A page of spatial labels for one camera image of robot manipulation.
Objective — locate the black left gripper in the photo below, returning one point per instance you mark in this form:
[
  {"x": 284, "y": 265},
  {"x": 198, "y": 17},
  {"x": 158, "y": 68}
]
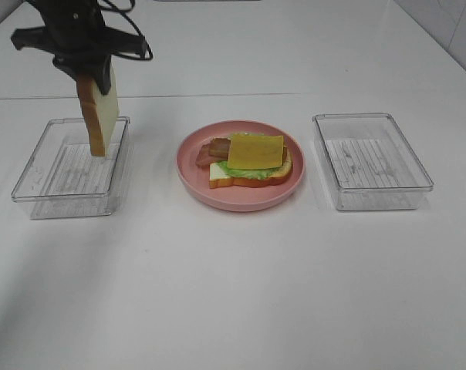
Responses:
[{"x": 73, "y": 34}]

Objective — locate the bread slice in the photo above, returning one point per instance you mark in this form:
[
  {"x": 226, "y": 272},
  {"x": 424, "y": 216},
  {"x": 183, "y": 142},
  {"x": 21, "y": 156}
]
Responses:
[{"x": 99, "y": 111}]

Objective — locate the tray bacon strip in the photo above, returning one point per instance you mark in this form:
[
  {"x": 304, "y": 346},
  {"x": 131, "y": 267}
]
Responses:
[
  {"x": 219, "y": 148},
  {"x": 204, "y": 158}
]

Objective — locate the bread slice sandwich base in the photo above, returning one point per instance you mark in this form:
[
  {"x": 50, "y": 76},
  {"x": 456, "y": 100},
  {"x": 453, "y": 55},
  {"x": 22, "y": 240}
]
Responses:
[{"x": 222, "y": 176}]

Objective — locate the yellow cheese slice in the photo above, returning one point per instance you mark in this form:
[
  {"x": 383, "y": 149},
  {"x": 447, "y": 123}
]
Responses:
[{"x": 247, "y": 164}]

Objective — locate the green lettuce leaf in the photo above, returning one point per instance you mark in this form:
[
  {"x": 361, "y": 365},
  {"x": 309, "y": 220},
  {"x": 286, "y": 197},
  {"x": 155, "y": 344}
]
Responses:
[{"x": 252, "y": 156}]

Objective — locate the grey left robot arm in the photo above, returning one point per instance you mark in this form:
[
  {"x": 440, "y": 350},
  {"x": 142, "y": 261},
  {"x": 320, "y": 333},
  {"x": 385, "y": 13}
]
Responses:
[{"x": 86, "y": 3}]

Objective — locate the clear left plastic tray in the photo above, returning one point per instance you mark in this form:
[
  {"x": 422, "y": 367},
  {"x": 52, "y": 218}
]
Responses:
[{"x": 62, "y": 179}]

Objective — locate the clear plastic tray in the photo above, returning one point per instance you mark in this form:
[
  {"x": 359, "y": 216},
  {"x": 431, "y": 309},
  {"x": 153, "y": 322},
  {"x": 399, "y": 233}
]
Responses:
[
  {"x": 368, "y": 163},
  {"x": 62, "y": 179}
]

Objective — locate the pink round plate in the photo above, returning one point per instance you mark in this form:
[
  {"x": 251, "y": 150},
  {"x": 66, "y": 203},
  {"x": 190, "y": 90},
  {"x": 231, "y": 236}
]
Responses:
[{"x": 235, "y": 198}]

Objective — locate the clear right plastic tray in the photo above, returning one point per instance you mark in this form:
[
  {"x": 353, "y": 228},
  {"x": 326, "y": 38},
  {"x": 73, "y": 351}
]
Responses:
[{"x": 368, "y": 163}]

